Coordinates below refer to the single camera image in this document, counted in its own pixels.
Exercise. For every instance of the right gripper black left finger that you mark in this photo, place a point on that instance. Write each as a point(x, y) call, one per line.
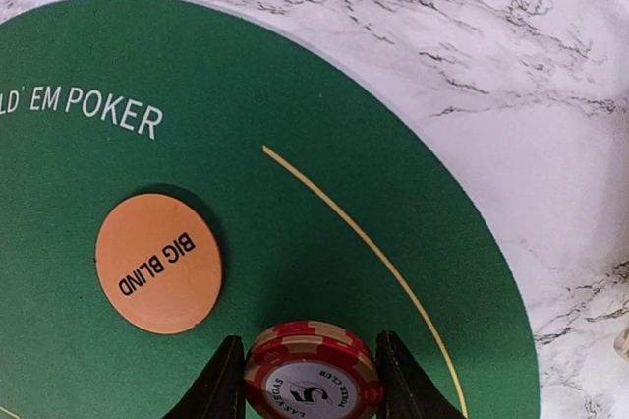
point(218, 391)

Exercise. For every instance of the woven bamboo tray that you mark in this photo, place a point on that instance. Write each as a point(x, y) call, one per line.
point(621, 344)

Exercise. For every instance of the orange big blind button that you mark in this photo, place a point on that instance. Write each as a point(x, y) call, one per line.
point(159, 264)

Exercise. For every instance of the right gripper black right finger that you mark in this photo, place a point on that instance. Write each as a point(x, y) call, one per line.
point(408, 391)

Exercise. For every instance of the round green poker mat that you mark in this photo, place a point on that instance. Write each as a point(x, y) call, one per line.
point(324, 204)

